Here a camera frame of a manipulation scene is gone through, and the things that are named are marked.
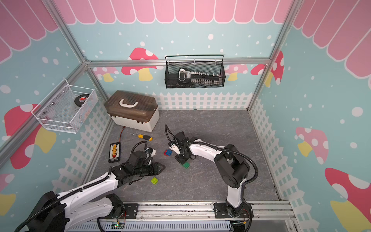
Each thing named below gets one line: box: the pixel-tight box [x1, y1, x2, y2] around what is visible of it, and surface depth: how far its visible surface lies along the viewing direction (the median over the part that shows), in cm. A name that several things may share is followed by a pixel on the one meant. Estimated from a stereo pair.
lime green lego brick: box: [150, 176, 159, 186], surface depth 85 cm
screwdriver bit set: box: [177, 67, 222, 87], surface depth 90 cm
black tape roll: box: [74, 93, 90, 107], surface depth 81 cm
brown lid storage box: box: [103, 89, 160, 132], surface depth 99 cm
